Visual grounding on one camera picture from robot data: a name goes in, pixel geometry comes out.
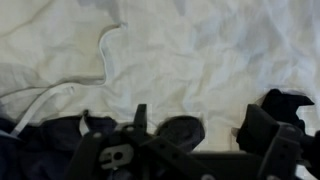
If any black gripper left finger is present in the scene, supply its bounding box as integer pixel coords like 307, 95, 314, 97
66, 103, 221, 180

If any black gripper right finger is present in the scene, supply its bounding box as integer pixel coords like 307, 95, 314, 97
236, 103, 320, 180

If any grey blue sweatshirt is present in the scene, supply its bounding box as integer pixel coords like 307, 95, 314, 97
0, 109, 119, 180

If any white t-shirt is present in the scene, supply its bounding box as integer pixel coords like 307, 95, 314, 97
98, 0, 320, 153

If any white fabric strap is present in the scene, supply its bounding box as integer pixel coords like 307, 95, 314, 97
9, 83, 76, 138

